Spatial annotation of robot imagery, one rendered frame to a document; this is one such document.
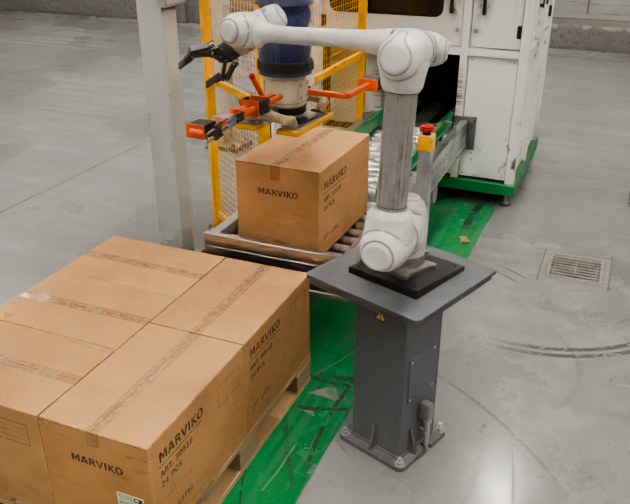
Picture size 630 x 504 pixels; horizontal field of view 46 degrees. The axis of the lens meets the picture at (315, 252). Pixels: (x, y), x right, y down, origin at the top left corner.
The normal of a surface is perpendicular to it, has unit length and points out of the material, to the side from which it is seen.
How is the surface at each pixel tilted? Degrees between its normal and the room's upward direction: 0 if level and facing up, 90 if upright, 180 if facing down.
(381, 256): 93
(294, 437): 0
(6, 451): 90
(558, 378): 0
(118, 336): 0
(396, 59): 81
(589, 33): 90
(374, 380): 90
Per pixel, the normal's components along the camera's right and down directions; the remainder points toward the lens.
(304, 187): -0.41, 0.40
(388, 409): -0.68, 0.32
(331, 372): 0.00, -0.90
